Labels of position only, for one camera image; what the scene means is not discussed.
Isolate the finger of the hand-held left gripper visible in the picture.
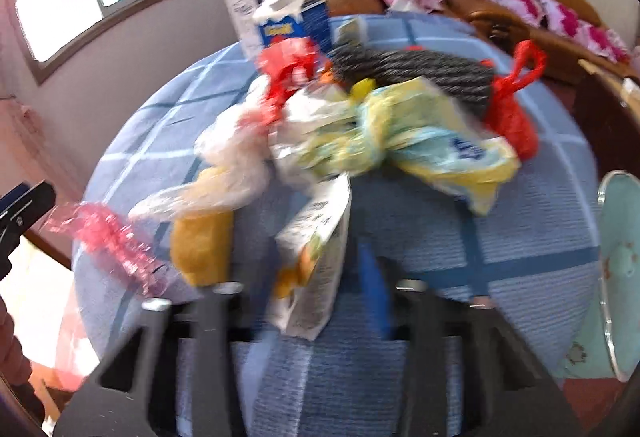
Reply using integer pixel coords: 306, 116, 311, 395
0, 181, 57, 280

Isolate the wooden coffee table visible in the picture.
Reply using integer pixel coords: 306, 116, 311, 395
571, 58, 640, 180

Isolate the teal enamel basin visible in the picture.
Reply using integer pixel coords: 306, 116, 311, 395
564, 170, 640, 384

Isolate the clear plastic bag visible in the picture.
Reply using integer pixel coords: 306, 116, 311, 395
129, 81, 273, 220

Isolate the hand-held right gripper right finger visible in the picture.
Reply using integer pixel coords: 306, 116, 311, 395
356, 241, 583, 437

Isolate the brown leather three-seat sofa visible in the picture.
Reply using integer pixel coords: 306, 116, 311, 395
444, 0, 608, 85

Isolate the yellow sponge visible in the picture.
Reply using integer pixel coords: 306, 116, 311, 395
171, 167, 236, 289

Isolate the person's left hand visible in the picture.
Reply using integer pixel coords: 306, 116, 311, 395
0, 301, 34, 388

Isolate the white printed snack packet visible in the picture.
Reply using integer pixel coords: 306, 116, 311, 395
265, 174, 353, 343

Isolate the red plastic bag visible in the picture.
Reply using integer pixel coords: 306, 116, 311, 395
487, 39, 547, 160

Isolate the pink clear plastic wrapper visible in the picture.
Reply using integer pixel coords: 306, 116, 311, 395
44, 201, 175, 297

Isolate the blue drink carton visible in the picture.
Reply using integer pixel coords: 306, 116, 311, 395
252, 0, 332, 64

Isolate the blue checked tablecloth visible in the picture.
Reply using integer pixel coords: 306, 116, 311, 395
56, 14, 603, 437

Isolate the black mesh scrubber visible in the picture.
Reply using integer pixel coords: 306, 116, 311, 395
327, 44, 497, 118

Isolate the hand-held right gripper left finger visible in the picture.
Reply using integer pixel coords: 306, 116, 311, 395
52, 283, 251, 437

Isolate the white drink carton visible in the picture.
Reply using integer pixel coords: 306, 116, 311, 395
221, 0, 273, 60

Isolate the yellow plastic bag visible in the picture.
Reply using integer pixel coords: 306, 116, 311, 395
272, 77, 522, 216

